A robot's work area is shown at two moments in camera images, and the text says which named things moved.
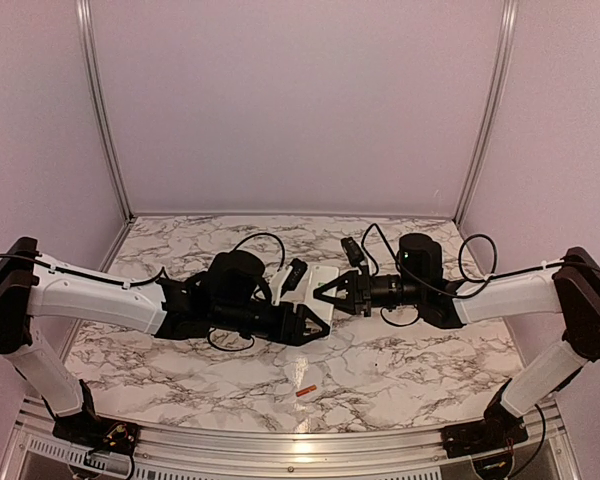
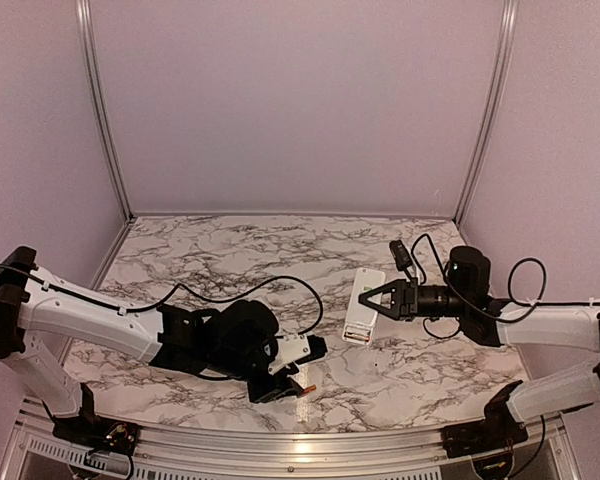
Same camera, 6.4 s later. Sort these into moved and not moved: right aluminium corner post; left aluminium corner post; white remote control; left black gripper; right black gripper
Moved: white remote control; left black gripper; right black gripper
Not moved: right aluminium corner post; left aluminium corner post
